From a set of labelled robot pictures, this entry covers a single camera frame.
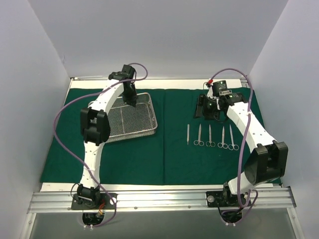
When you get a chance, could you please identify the steel scalpel handle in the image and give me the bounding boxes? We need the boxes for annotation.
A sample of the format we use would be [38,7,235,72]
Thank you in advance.
[186,124,190,145]

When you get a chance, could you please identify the steel forceps long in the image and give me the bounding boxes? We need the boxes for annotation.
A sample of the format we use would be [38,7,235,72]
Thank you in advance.
[205,125,216,147]

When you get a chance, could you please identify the steel surgical scissors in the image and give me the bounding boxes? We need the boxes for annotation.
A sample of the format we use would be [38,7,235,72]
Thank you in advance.
[217,127,228,149]

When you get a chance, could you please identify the green surgical cloth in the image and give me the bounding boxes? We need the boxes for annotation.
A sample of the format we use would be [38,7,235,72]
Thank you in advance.
[39,87,282,185]

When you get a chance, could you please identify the steel hemostat clamp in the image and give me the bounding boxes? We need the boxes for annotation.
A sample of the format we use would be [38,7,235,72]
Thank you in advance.
[228,125,239,151]

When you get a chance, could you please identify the metal mesh instrument tray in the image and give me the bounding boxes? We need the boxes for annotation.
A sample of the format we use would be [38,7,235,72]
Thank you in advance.
[107,93,158,143]

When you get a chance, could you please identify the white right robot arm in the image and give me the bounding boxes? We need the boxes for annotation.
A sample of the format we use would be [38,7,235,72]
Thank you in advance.
[194,80,288,206]

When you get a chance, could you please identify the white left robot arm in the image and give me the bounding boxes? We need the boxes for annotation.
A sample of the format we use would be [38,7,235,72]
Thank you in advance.
[77,65,137,209]

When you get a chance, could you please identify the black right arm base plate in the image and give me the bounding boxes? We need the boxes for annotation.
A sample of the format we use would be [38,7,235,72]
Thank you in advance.
[206,190,240,208]

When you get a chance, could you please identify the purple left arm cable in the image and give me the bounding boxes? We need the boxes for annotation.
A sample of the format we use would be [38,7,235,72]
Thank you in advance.
[53,62,150,228]

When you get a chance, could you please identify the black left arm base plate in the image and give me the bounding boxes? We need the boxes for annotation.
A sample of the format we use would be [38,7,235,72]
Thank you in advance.
[71,193,117,210]

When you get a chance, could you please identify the aluminium front rail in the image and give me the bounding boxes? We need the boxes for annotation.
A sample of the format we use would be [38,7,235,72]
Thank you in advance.
[28,187,296,213]

